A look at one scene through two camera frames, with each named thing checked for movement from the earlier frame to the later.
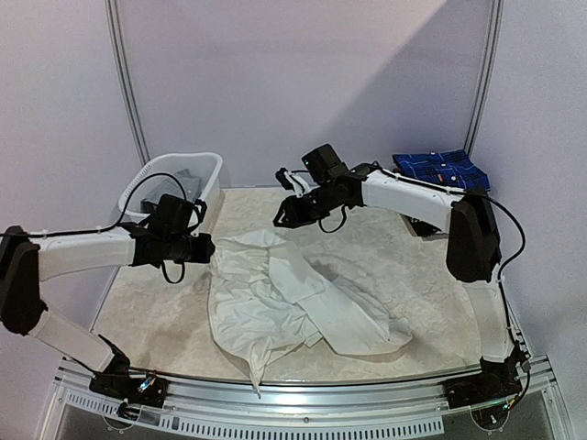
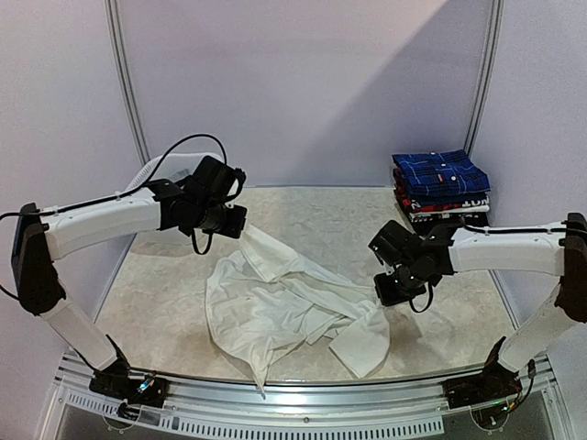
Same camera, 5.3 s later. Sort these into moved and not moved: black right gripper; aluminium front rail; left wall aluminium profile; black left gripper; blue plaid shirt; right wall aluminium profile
Moved: black left gripper; black right gripper
Not moved: blue plaid shirt; aluminium front rail; left wall aluminium profile; right wall aluminium profile
